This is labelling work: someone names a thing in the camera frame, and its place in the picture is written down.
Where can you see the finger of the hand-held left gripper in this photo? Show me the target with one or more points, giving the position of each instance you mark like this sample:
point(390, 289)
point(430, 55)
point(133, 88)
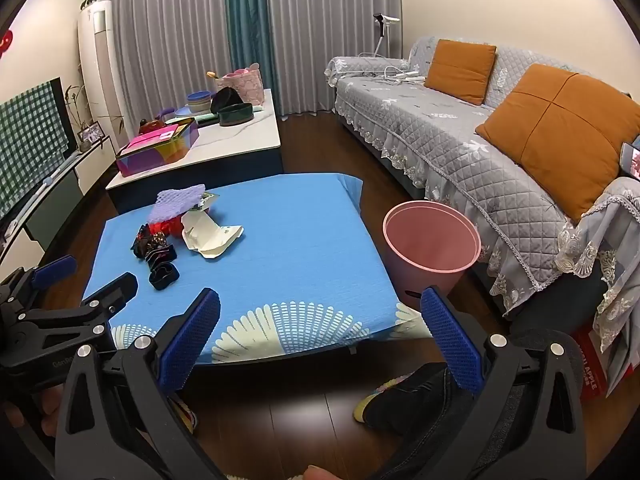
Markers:
point(115, 292)
point(52, 270)

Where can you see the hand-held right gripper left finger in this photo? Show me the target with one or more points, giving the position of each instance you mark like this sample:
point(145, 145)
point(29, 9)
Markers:
point(192, 340)

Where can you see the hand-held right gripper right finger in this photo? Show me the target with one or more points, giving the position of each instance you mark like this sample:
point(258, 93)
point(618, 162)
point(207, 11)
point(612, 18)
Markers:
point(450, 345)

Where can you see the black wrapper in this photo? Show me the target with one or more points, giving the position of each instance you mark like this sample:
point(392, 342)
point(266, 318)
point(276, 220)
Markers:
point(150, 246)

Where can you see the pink plastic bin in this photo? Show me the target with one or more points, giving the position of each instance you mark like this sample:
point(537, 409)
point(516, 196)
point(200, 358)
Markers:
point(425, 270)

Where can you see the red wrapper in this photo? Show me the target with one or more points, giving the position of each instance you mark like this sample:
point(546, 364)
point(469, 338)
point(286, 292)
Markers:
point(167, 227)

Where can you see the purple knitted cloth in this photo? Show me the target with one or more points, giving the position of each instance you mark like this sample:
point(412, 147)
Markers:
point(175, 202)

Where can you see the person's left hand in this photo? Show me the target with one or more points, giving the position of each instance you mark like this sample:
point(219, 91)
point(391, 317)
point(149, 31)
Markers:
point(45, 407)

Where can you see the person's right hand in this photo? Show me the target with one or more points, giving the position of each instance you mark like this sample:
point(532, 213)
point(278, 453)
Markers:
point(322, 473)

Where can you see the person's dark trouser leg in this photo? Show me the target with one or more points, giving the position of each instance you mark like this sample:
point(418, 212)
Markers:
point(415, 402)

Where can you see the white and green cabinet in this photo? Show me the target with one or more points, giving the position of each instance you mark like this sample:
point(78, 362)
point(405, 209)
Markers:
point(55, 202)

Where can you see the colourful slipper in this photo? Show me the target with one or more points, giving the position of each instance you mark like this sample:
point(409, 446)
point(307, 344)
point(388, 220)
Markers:
point(367, 402)
point(186, 417)

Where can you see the green checked cloth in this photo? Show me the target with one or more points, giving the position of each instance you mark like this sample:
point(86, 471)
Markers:
point(30, 145)

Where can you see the blue patterned tablecloth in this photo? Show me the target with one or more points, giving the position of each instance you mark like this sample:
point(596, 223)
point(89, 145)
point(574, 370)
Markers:
point(300, 260)

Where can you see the red cardboard box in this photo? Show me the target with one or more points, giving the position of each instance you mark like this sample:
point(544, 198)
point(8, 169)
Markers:
point(590, 375)

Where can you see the colourful rainbow box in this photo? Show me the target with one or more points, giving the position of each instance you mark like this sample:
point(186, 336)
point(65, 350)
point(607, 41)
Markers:
point(150, 152)

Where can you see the red teapot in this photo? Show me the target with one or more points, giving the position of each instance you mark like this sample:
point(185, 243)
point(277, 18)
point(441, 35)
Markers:
point(150, 126)

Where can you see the mint green tray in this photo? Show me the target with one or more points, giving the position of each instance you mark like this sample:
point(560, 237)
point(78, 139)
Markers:
point(207, 119)

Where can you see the white marble coffee table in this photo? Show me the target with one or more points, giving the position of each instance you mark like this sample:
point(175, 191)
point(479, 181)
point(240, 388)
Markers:
point(240, 130)

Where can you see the stack of blue bowls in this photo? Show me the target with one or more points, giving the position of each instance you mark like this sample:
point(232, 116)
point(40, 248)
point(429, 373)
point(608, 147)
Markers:
point(200, 101)

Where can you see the white standing air conditioner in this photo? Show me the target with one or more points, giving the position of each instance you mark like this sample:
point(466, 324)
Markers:
point(100, 65)

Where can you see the grey quilted sofa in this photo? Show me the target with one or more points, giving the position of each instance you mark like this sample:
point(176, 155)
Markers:
point(425, 135)

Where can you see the dark green round tin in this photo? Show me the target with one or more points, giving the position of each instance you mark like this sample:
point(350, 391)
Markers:
point(235, 115)

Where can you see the large orange cushion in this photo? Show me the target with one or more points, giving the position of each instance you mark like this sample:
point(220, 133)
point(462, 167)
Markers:
point(555, 135)

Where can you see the pink patterned bag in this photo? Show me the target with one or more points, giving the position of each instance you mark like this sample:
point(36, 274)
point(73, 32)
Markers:
point(245, 87)

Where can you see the phone with lit screen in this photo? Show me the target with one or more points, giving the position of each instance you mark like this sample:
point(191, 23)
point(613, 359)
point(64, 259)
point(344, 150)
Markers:
point(631, 160)

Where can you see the grey curtain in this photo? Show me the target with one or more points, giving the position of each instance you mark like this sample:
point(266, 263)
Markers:
point(170, 25)
point(330, 30)

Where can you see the white power strip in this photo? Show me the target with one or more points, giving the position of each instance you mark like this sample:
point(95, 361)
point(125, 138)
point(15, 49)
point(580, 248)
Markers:
point(405, 76)

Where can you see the green potted plant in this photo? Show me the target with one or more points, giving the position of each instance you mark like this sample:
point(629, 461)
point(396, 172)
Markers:
point(92, 0)

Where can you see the small orange cushion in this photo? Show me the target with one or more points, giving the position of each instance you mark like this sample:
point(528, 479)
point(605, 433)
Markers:
point(460, 70)

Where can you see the teal curtain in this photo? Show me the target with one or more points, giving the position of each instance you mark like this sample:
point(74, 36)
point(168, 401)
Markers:
point(247, 25)

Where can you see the white floor lamp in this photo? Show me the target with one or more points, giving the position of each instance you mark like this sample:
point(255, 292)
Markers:
point(382, 22)

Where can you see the small photo frame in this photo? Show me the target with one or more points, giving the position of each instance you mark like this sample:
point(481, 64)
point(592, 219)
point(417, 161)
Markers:
point(90, 133)

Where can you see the red wall decoration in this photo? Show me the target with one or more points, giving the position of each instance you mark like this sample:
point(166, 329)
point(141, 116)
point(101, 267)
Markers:
point(5, 44)

